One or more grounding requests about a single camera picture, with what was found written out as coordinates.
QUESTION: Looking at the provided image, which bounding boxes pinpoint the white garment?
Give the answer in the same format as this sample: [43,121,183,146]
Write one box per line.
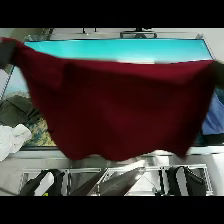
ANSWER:
[0,123,33,162]

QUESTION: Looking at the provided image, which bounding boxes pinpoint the dark green garment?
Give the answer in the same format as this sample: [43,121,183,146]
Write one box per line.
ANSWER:
[0,95,43,128]

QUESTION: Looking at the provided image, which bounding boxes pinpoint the dark red T-shirt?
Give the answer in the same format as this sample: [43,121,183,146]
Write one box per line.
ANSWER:
[1,37,219,162]

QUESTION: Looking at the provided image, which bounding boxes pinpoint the blue garment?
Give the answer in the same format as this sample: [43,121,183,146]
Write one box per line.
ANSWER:
[200,92,224,136]

